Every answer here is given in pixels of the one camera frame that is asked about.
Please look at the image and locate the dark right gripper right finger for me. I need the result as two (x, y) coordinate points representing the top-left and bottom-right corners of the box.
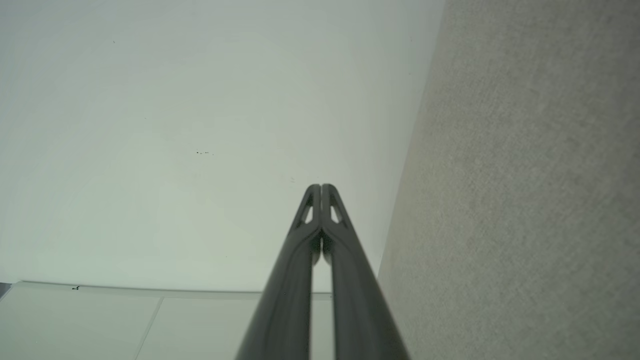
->
(321, 183), (412, 360)

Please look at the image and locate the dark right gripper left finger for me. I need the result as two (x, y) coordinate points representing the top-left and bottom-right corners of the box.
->
(235, 183), (322, 360)

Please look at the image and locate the grey fabric sofa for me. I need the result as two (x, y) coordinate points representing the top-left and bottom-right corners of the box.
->
(377, 0), (640, 360)

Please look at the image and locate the white wall skirting strip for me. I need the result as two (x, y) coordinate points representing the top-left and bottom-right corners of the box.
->
(12, 281), (332, 301)

